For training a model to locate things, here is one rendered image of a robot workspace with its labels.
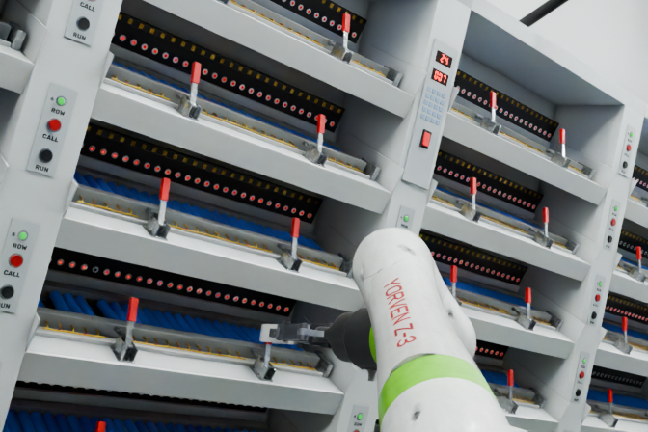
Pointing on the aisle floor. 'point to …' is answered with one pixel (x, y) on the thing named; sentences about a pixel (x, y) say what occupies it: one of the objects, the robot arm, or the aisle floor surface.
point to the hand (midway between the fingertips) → (279, 334)
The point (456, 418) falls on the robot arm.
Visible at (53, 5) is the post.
